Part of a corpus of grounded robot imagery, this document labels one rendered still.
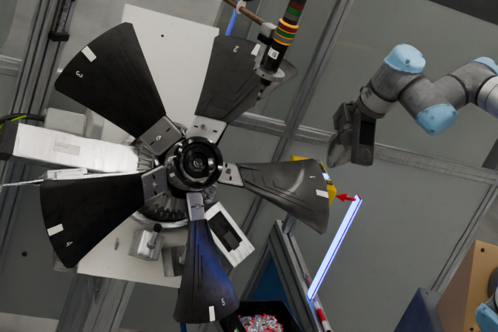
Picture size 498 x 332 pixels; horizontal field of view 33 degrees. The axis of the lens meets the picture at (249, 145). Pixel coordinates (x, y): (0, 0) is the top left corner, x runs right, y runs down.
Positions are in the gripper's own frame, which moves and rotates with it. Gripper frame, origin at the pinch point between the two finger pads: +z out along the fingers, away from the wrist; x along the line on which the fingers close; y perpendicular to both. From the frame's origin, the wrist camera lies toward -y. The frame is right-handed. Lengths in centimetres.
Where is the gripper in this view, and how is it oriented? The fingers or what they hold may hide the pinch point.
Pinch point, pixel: (332, 166)
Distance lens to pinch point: 197.4
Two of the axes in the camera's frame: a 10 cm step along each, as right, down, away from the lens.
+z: -4.1, 6.3, 6.6
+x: -9.1, -2.3, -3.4
